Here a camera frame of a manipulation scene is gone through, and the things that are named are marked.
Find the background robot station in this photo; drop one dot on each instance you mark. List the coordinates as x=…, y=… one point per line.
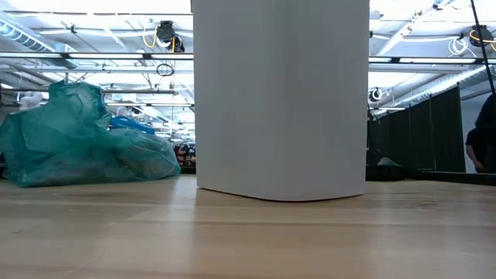
x=186, y=153

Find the white plastic trash bin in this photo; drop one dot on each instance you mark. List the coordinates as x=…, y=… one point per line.
x=279, y=100

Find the black partition curtain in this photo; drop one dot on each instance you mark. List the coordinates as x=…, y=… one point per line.
x=418, y=131

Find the teal plastic trash bag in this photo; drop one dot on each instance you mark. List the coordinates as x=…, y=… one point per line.
x=69, y=147

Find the white robot figure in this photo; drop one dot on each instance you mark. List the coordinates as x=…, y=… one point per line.
x=31, y=100

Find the person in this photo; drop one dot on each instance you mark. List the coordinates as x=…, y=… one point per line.
x=482, y=135

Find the black glove gray cuff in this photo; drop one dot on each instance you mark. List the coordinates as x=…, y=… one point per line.
x=387, y=162

